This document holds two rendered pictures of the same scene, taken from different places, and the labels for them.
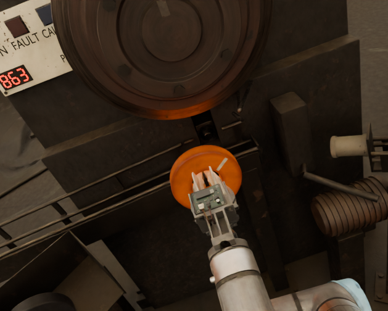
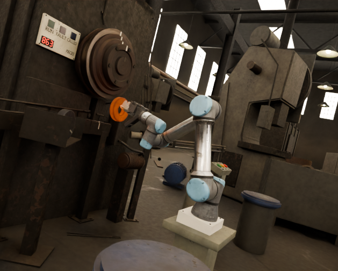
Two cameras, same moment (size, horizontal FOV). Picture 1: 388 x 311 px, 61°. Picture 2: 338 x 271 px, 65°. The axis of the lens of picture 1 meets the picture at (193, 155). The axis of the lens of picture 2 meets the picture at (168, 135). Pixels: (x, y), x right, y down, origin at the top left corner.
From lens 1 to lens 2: 155 cm
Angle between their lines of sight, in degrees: 68
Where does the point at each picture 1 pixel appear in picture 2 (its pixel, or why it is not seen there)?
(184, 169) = (120, 100)
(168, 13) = (124, 61)
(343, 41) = not seen: hidden behind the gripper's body
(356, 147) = (139, 134)
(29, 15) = (68, 31)
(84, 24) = (102, 47)
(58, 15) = (94, 40)
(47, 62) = (61, 47)
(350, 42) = not seen: hidden behind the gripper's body
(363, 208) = (137, 157)
